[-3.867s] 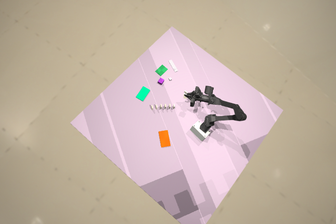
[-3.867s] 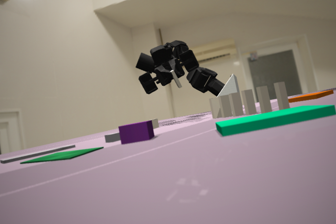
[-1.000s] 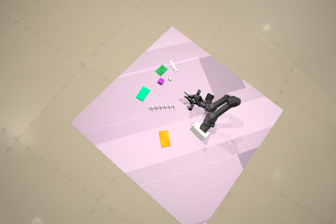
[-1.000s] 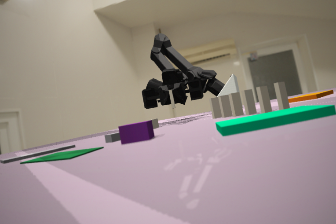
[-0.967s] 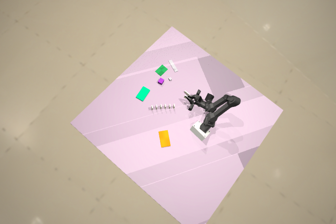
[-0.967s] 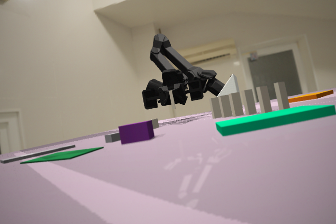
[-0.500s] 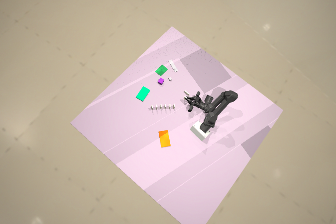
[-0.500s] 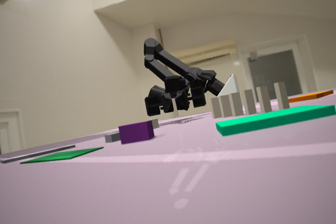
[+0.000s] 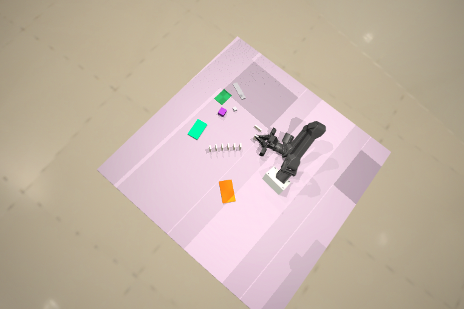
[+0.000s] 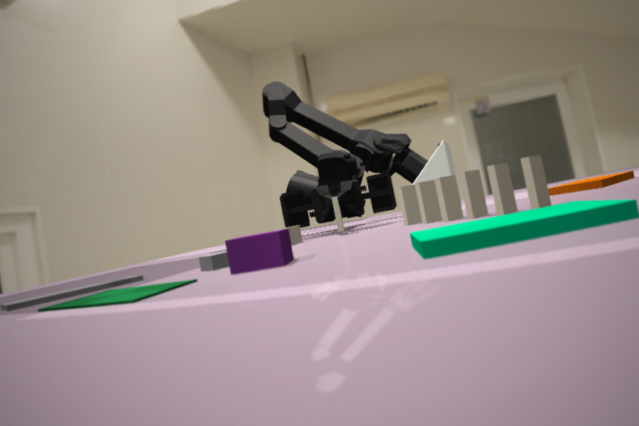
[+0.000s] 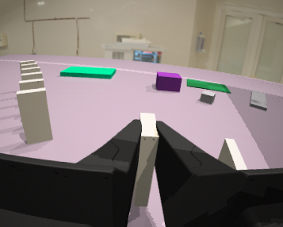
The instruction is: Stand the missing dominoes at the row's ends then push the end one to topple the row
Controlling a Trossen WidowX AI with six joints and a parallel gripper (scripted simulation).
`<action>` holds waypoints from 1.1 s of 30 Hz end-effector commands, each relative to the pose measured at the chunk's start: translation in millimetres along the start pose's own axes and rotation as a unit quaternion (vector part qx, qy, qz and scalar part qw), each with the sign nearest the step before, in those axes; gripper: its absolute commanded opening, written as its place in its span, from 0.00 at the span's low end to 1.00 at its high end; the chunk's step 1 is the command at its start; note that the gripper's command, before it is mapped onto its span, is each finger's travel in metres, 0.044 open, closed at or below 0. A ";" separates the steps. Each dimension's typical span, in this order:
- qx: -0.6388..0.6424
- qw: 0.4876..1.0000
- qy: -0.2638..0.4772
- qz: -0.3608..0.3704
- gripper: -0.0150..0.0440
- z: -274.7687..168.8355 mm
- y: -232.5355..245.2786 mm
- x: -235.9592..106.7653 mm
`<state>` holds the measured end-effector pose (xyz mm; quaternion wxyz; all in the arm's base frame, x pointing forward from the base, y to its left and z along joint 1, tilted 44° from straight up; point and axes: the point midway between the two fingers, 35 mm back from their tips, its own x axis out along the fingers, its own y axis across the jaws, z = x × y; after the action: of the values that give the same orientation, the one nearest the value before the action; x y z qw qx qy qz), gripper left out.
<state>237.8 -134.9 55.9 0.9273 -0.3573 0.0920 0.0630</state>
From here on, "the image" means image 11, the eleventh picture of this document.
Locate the green flat bar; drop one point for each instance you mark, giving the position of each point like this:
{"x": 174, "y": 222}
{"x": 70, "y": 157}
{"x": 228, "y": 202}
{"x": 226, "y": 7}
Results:
{"x": 87, "y": 72}

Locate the dark purple rectangular block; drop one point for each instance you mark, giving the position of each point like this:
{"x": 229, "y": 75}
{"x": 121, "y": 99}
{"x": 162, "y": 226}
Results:
{"x": 169, "y": 82}

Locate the grey flat bar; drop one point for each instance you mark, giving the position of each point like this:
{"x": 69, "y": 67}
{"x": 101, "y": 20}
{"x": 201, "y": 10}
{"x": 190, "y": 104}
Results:
{"x": 258, "y": 100}

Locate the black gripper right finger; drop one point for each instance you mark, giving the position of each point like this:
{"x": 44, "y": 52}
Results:
{"x": 198, "y": 190}

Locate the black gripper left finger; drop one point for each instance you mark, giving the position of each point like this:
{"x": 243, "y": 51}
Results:
{"x": 96, "y": 191}

